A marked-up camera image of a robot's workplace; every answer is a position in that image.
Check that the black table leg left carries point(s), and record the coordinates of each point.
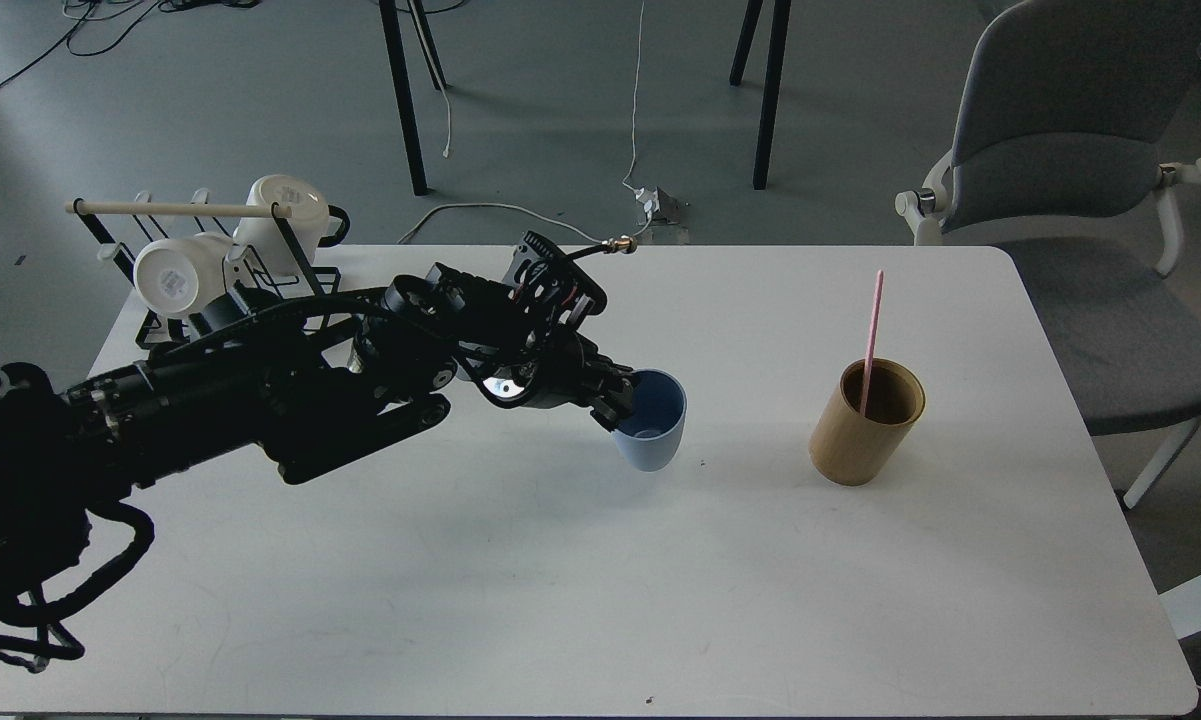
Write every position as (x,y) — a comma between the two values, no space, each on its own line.
(401,83)

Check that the black table leg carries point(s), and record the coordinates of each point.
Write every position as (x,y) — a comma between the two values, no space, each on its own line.
(774,65)
(401,83)

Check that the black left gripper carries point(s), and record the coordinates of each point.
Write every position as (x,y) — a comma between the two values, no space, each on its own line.
(518,339)

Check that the blue plastic cup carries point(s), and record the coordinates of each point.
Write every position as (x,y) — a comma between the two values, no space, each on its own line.
(649,438)

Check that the black wire mug rack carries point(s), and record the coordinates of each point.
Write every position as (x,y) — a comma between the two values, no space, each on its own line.
(276,256)

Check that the wooden rack handle rod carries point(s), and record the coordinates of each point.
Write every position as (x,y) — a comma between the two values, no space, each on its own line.
(81,207)

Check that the white mug lying on rack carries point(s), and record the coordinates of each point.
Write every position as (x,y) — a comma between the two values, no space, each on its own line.
(177,277)

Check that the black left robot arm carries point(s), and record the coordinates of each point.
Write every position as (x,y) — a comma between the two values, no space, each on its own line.
(316,382)

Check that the bamboo cylindrical holder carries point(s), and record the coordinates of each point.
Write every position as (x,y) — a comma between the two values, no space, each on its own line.
(866,419)

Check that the black table leg right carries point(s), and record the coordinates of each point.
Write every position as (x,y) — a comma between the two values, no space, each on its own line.
(774,65)

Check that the floor power socket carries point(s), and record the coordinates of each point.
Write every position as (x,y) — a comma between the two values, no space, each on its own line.
(659,207)

